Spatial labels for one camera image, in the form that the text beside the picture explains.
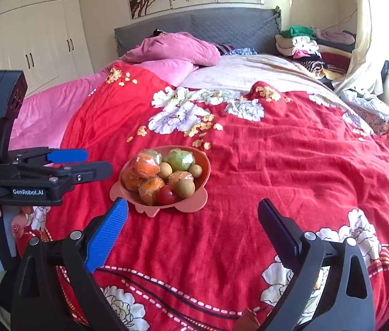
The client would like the crumpled white clothing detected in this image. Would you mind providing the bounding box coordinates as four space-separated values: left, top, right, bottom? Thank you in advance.
339 88 389 122

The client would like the pink quilt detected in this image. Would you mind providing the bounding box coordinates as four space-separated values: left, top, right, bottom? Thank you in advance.
8 60 126 152

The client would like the white wardrobe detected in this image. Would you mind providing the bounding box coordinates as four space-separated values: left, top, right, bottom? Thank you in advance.
0 0 95 111

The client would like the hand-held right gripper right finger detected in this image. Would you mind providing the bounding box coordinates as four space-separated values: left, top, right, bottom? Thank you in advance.
257 199 376 331

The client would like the stack of folded clothes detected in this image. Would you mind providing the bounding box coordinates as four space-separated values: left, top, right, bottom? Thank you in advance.
275 28 356 77

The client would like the grey padded headboard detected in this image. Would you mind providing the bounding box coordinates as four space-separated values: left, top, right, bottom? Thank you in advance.
113 6 282 58

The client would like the plastic-wrapped orange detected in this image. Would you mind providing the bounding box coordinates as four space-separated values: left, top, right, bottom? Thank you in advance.
137 177 166 205
130 152 161 179
122 170 143 193
167 170 194 187

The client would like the blue patterned cloth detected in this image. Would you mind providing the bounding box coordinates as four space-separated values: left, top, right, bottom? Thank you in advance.
229 46 258 56

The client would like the red floral blanket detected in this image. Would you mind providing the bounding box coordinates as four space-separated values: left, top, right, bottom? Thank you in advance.
44 60 389 331

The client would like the green knitted garment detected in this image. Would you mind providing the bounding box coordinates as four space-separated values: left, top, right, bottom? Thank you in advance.
280 25 316 39

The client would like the plastic-wrapped green citrus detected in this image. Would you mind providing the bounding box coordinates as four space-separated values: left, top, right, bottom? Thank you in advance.
139 149 163 166
165 148 196 172

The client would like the striped purple cloth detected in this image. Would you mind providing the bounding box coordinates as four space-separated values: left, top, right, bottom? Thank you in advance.
215 43 235 56

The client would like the red tomato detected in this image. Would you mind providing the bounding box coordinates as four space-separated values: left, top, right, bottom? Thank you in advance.
156 185 178 205

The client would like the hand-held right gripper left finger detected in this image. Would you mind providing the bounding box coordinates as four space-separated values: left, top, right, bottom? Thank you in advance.
10 197 129 331

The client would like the cream curtain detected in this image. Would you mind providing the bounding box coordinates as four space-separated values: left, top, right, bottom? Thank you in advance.
332 0 389 94

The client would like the pink pillow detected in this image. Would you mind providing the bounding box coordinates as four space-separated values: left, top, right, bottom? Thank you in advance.
139 58 198 87
120 32 221 67

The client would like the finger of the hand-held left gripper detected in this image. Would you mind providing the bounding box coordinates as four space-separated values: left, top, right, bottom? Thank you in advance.
8 148 89 168
25 161 114 187

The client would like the beige bed sheet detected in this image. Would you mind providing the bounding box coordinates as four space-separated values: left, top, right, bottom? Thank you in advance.
179 53 374 135

